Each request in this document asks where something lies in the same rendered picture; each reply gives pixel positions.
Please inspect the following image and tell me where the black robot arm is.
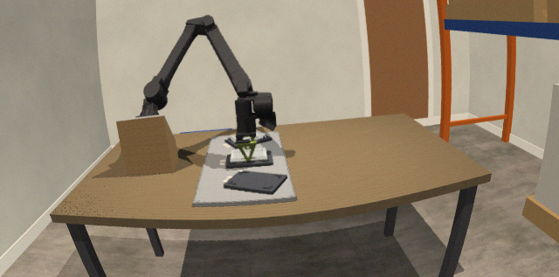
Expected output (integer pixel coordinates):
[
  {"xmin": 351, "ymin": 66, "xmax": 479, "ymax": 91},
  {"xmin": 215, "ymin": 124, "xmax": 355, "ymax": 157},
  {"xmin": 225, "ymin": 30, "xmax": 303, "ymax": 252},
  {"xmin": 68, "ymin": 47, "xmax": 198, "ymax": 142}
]
[{"xmin": 136, "ymin": 15, "xmax": 277, "ymax": 133}]

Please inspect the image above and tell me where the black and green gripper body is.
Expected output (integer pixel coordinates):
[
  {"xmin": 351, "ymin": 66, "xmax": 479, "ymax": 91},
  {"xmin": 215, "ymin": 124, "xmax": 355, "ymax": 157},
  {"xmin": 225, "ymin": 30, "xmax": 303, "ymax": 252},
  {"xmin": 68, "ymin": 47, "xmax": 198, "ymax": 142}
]
[{"xmin": 236, "ymin": 114, "xmax": 256, "ymax": 143}]

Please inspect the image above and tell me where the white well plate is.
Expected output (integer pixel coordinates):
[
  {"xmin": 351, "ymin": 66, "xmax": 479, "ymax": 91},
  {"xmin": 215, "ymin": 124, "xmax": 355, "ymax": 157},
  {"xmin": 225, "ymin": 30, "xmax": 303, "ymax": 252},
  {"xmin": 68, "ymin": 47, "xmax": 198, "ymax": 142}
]
[
  {"xmin": 231, "ymin": 148, "xmax": 267, "ymax": 163},
  {"xmin": 230, "ymin": 130, "xmax": 266, "ymax": 142}
]

